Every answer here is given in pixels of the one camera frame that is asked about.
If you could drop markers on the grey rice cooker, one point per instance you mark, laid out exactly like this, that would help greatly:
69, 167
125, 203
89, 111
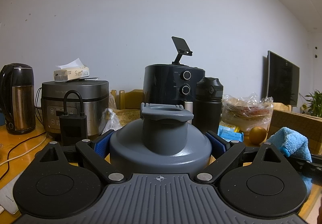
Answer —
75, 93

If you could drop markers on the blue microfiber cloth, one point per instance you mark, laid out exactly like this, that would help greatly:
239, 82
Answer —
291, 142

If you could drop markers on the blue wipe packet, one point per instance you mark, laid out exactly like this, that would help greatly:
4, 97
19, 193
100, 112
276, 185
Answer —
227, 129
235, 137

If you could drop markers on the tissue pack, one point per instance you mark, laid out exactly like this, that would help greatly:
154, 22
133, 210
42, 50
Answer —
71, 73

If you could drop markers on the clear bag of food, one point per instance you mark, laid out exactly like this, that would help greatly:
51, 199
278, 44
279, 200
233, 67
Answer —
247, 110

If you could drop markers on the grey lid shaker bottle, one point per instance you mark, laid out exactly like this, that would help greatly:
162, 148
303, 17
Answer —
161, 143

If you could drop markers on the green potted plant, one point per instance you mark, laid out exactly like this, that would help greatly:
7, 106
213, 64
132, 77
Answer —
314, 103

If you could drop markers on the cardboard box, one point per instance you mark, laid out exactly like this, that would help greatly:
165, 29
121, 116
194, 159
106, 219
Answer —
289, 119

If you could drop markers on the dark blue air fryer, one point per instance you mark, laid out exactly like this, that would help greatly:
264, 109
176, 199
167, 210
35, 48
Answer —
161, 85

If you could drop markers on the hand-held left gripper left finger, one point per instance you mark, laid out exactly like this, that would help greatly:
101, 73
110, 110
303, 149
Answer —
102, 146

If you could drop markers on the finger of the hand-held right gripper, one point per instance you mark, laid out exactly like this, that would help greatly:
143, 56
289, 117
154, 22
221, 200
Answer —
314, 167

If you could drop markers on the black electric kettle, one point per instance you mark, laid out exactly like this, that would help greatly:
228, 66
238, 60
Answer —
17, 103

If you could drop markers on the black portable air pump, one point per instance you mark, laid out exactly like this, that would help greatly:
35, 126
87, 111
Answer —
73, 130

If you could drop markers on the black television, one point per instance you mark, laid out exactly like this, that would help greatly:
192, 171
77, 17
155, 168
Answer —
283, 80

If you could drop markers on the wooden chair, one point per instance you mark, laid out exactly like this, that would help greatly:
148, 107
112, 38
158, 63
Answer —
128, 99

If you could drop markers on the black phone stand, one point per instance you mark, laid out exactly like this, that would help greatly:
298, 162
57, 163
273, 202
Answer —
182, 46

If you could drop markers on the black gradient water bottle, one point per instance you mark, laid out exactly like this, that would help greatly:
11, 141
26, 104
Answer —
208, 110

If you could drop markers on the white plastic bag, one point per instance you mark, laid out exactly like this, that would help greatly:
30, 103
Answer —
112, 123

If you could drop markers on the orange fruit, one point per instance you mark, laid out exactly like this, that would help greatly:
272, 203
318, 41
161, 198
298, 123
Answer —
257, 135

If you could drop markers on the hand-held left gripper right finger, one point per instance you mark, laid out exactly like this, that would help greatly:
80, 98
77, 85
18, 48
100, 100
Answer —
218, 144

